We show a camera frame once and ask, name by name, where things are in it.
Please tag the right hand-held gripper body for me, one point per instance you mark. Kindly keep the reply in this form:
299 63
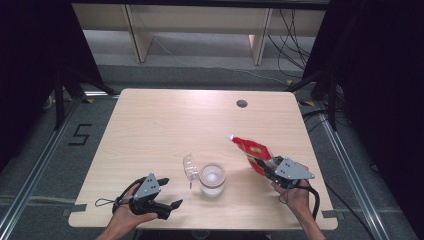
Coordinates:
291 171

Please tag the clear plastic snack bag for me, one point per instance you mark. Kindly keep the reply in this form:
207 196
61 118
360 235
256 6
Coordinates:
253 148

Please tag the black curtain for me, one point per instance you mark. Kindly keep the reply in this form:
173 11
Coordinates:
376 83
33 66

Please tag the clear jar lid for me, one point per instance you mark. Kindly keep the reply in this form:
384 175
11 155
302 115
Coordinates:
190 166

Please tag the person's right hand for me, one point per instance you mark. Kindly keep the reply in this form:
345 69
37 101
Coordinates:
295 200

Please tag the black metal stand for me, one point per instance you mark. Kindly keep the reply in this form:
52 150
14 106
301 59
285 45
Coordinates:
328 96
66 90

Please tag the person's left hand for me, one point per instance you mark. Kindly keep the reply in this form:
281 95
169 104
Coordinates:
130 216

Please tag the aluminium floor rail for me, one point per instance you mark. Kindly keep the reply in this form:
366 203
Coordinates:
36 166
353 173

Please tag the light wooden desk frame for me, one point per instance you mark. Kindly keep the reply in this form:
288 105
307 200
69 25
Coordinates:
200 20

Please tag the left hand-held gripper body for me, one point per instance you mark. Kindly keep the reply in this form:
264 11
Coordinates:
148 196

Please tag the clear glass jar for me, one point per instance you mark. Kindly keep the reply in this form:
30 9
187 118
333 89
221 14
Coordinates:
212 181

